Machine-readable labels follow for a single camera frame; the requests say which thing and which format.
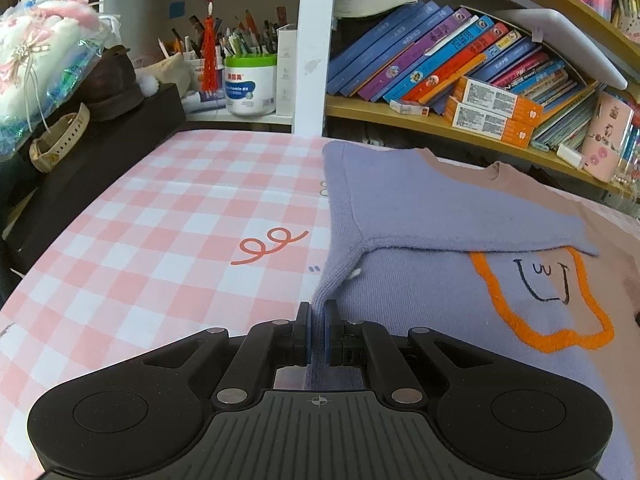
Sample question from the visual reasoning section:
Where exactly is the row of blue purple books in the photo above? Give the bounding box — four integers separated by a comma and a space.
326, 1, 601, 152

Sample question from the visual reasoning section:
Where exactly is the beige pencil pouch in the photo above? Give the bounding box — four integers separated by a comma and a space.
133, 52, 194, 97

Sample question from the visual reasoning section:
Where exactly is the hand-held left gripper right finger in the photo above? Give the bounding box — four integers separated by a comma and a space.
322, 300, 496, 408

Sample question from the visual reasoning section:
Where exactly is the pink printed tumbler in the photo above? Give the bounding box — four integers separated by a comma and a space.
581, 91, 637, 184

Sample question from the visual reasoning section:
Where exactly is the beige wristwatch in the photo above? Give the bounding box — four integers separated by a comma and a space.
28, 102, 92, 174

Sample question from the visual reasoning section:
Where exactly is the white can with green lid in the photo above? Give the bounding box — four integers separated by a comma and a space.
223, 53, 279, 117

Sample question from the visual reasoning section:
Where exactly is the dark brown hat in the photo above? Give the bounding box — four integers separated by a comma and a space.
80, 45, 146, 122

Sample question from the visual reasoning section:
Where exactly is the red tassel ornament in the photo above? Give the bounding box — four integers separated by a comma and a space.
192, 0, 226, 95

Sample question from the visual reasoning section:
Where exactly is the wrapped pink white plush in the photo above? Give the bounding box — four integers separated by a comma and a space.
0, 0, 109, 157

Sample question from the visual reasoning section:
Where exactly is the white tall box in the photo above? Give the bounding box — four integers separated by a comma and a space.
276, 23, 297, 116

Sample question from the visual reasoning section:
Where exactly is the pink checked desk mat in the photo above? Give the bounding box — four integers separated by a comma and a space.
0, 127, 640, 480

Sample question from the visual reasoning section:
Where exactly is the purple and pink knit sweater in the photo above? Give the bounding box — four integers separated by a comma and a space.
306, 140, 640, 480

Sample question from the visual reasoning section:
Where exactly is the small white red box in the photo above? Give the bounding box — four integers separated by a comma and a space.
388, 99, 430, 117

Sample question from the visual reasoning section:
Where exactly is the white wooden bookshelf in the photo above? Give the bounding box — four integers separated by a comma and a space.
0, 0, 640, 221

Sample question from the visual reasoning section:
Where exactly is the bunch of pens and pencils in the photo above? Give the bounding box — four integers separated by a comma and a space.
157, 6, 279, 59

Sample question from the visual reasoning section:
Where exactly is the small white eraser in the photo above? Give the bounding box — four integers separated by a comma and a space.
555, 143, 586, 170

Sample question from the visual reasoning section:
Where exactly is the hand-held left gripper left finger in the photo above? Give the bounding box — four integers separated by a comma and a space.
142, 302, 313, 408

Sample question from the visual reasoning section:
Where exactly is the white flat tablet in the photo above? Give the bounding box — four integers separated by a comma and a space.
491, 7, 629, 92

